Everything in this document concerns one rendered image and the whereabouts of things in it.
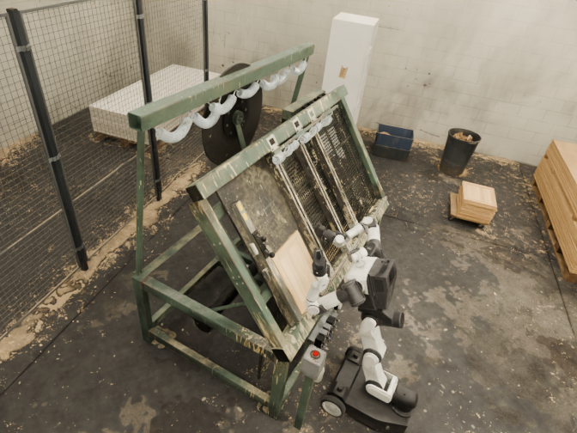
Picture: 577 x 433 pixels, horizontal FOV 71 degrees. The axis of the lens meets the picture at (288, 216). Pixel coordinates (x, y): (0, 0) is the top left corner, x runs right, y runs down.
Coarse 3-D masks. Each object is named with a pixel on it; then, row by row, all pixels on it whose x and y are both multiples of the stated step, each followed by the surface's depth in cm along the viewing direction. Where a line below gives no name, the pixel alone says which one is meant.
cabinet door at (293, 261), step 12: (288, 240) 289; (300, 240) 299; (276, 252) 277; (288, 252) 287; (300, 252) 297; (276, 264) 274; (288, 264) 284; (300, 264) 294; (288, 276) 282; (300, 276) 292; (312, 276) 303; (288, 288) 279; (300, 288) 289; (300, 300) 286; (300, 312) 285
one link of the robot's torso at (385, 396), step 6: (390, 378) 320; (396, 378) 315; (390, 384) 311; (396, 384) 311; (372, 390) 309; (378, 390) 307; (390, 390) 306; (378, 396) 309; (384, 396) 306; (390, 396) 304
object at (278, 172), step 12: (276, 144) 283; (288, 144) 273; (264, 156) 285; (276, 168) 285; (276, 180) 291; (288, 180) 292; (288, 192) 291; (288, 204) 297; (300, 204) 297; (300, 216) 297; (300, 228) 303; (312, 228) 304; (312, 240) 303; (324, 252) 311
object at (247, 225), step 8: (240, 216) 254; (248, 216) 258; (248, 224) 256; (248, 232) 258; (264, 264) 266; (272, 264) 267; (272, 272) 266; (272, 280) 270; (280, 280) 271; (280, 288) 270; (288, 296) 274; (288, 304) 274; (296, 312) 278; (296, 320) 279
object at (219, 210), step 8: (328, 128) 371; (336, 128) 390; (344, 144) 394; (312, 152) 352; (344, 152) 398; (288, 160) 315; (320, 168) 356; (328, 184) 360; (360, 184) 400; (216, 208) 248; (216, 216) 247; (232, 240) 256; (240, 256) 259; (248, 272) 262; (264, 288) 270; (264, 296) 267
